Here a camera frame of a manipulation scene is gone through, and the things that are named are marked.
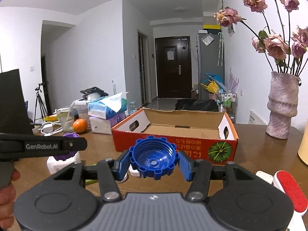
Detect metal trolley with bottles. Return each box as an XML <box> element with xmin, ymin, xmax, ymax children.
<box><xmin>216</xmin><ymin>89</ymin><xmax>238</xmax><ymax>123</ymax></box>

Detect red white lint brush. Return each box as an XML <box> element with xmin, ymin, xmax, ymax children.
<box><xmin>272</xmin><ymin>171</ymin><xmax>307</xmax><ymax>231</ymax></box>

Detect person left hand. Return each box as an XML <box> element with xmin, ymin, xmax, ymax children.
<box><xmin>0</xmin><ymin>169</ymin><xmax>20</xmax><ymax>229</ymax></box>

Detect black bag on chair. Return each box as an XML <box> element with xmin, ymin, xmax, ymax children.
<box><xmin>175</xmin><ymin>99</ymin><xmax>219</xmax><ymax>112</ymax></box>

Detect blue plastic jar lid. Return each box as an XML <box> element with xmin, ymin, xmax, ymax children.
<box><xmin>129</xmin><ymin>136</ymin><xmax>179</xmax><ymax>180</ymax></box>

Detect clear food container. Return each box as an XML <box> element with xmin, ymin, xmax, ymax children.
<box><xmin>73</xmin><ymin>99</ymin><xmax>91</xmax><ymax>128</ymax></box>

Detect purple plastic jar lid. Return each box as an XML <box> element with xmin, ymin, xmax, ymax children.
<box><xmin>53</xmin><ymin>132</ymin><xmax>80</xmax><ymax>161</ymax></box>

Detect pink textured vase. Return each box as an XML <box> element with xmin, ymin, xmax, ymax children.
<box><xmin>266</xmin><ymin>71</ymin><xmax>299</xmax><ymax>140</ymax></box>

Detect white toothpick box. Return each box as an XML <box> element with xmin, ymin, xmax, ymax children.
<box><xmin>255</xmin><ymin>171</ymin><xmax>274</xmax><ymax>185</ymax></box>

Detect purple white tissue pack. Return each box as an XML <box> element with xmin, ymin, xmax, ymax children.
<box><xmin>89</xmin><ymin>112</ymin><xmax>126</xmax><ymax>135</ymax></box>

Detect grey refrigerator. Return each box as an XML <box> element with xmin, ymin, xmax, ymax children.
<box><xmin>197</xmin><ymin>29</ymin><xmax>224</xmax><ymax>100</ymax></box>

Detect white translucent plastic box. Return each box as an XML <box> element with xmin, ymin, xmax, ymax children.
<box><xmin>46</xmin><ymin>151</ymin><xmax>81</xmax><ymax>175</ymax></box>

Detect white charger with cable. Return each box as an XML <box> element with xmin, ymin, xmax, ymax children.
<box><xmin>39</xmin><ymin>121</ymin><xmax>63</xmax><ymax>136</ymax></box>

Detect dried pink roses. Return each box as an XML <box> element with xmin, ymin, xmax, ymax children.
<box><xmin>221</xmin><ymin>0</ymin><xmax>307</xmax><ymax>79</ymax></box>

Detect white round flat disc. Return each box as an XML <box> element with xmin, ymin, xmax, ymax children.
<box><xmin>118</xmin><ymin>173</ymin><xmax>128</xmax><ymax>183</ymax></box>

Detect orange cardboard box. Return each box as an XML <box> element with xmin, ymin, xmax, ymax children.
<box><xmin>112</xmin><ymin>108</ymin><xmax>239</xmax><ymax>165</ymax></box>

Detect black paper bag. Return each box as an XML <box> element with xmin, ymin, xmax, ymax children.
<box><xmin>0</xmin><ymin>69</ymin><xmax>33</xmax><ymax>135</ymax></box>

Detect green spray bottle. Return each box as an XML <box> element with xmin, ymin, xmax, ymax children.
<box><xmin>84</xmin><ymin>164</ymin><xmax>98</xmax><ymax>186</ymax></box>

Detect white ribbed bottle cap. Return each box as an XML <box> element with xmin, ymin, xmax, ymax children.
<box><xmin>128</xmin><ymin>165</ymin><xmax>140</xmax><ymax>177</ymax></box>

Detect black headset on container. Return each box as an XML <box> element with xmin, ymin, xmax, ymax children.
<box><xmin>80</xmin><ymin>87</ymin><xmax>109</xmax><ymax>101</ymax></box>

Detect orange fruit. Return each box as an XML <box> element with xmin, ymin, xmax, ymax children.
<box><xmin>73</xmin><ymin>118</ymin><xmax>88</xmax><ymax>134</ymax></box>

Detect yellow snack packet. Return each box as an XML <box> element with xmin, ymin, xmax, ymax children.
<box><xmin>44</xmin><ymin>114</ymin><xmax>58</xmax><ymax>122</ymax></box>

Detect clear plastic cup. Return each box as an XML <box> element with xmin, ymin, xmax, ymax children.
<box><xmin>55</xmin><ymin>107</ymin><xmax>75</xmax><ymax>132</ymax></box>

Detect black camera tripod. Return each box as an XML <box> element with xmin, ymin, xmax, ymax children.
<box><xmin>33</xmin><ymin>82</ymin><xmax>49</xmax><ymax>123</ymax></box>

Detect blue tissue pack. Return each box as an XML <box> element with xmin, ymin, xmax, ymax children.
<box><xmin>88</xmin><ymin>92</ymin><xmax>127</xmax><ymax>119</ymax></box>

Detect cream lamp shade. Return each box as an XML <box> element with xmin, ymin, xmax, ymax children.
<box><xmin>298</xmin><ymin>128</ymin><xmax>308</xmax><ymax>165</ymax></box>

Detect dark wooden door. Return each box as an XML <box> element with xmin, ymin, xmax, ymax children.
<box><xmin>155</xmin><ymin>36</ymin><xmax>192</xmax><ymax>99</ymax></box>

